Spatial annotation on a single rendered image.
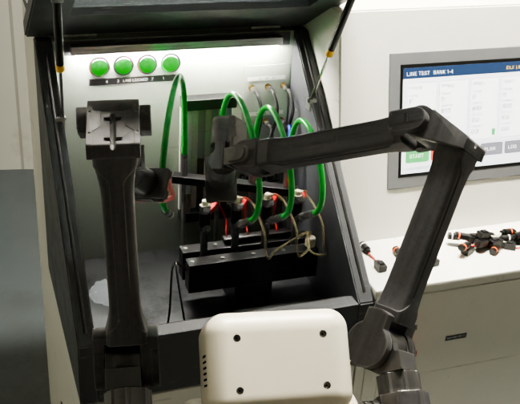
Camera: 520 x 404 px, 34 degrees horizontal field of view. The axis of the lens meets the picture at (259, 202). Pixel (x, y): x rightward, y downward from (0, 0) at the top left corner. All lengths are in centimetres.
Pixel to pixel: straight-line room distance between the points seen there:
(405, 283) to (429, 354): 86
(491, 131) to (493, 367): 63
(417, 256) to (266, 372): 35
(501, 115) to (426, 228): 99
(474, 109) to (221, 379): 132
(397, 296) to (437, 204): 16
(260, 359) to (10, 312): 253
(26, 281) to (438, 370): 208
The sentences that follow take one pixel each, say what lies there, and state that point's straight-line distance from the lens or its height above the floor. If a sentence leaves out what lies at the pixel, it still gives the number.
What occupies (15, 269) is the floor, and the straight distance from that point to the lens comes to 395.
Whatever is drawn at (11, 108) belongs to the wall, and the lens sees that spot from 469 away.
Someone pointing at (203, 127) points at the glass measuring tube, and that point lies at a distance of 227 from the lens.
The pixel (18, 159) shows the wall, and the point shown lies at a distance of 480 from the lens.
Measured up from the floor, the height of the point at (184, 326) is 95.
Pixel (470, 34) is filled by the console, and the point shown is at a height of 148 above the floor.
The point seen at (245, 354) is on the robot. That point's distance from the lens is 122.
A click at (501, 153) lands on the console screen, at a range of 240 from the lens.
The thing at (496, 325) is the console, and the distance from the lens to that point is 234.
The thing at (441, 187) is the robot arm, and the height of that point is 148.
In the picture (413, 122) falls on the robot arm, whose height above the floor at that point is 156.
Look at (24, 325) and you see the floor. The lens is 360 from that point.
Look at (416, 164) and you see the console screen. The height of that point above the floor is 117.
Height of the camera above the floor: 211
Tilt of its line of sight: 28 degrees down
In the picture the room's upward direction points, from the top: 4 degrees clockwise
